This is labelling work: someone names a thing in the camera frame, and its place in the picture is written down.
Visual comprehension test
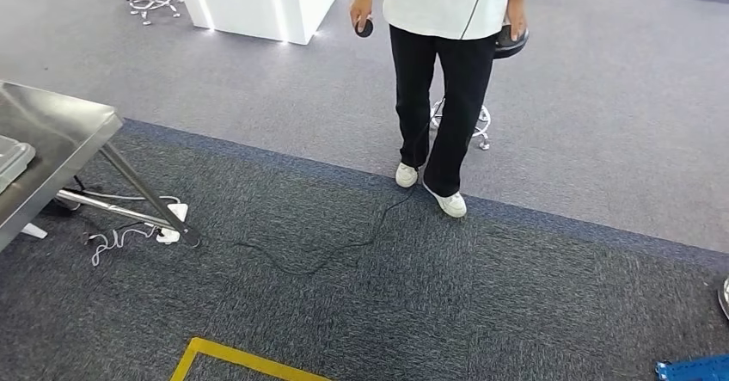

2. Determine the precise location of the standing person's right hand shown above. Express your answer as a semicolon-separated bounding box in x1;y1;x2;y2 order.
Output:
349;0;375;34

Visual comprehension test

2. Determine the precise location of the standing person's left hand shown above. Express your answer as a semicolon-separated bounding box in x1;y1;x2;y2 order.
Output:
505;0;530;43

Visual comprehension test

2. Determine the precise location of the stainless steel workbench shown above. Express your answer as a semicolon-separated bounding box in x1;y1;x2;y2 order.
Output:
0;79;202;255

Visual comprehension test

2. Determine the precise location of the black stool with chrome base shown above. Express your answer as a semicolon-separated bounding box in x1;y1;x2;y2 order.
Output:
428;22;530;152

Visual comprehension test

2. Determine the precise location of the standing person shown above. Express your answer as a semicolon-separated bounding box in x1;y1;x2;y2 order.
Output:
349;0;534;220

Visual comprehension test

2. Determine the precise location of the white power strip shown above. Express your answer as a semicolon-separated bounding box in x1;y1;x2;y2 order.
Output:
155;202;190;246

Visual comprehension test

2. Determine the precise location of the chrome stanchion base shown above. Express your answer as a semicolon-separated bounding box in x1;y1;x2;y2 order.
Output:
716;275;729;322

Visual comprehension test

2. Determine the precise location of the yellow floor tape square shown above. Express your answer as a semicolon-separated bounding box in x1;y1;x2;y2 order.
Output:
168;336;335;381

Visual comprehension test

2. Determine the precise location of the stamped sheet metal panel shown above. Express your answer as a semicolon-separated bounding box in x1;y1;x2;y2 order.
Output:
0;134;38;195

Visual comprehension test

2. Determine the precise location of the white flat piece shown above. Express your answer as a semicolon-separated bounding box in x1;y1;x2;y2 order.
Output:
19;222;50;241

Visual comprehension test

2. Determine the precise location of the thin black floor cable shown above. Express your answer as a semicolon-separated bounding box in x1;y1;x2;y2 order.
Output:
235;184;421;278

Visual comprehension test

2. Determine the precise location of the white power cable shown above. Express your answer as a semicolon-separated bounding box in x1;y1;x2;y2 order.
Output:
72;188;183;206

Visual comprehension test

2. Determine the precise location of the coiled white cable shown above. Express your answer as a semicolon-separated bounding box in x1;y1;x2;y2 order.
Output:
87;223;164;269

